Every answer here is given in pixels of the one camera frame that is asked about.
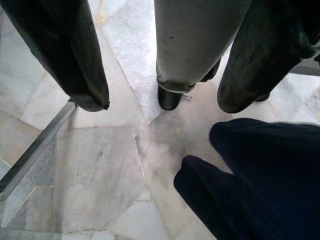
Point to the black robot left foot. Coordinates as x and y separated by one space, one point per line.
262 97

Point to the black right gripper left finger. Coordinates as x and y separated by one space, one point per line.
62 50

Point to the silver robot right leg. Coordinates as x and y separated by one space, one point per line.
190 42

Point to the silver metal clothes rack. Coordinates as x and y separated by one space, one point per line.
35 147

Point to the navy shirt with red collar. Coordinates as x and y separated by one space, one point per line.
262 180

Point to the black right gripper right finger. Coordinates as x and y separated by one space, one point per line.
257 55

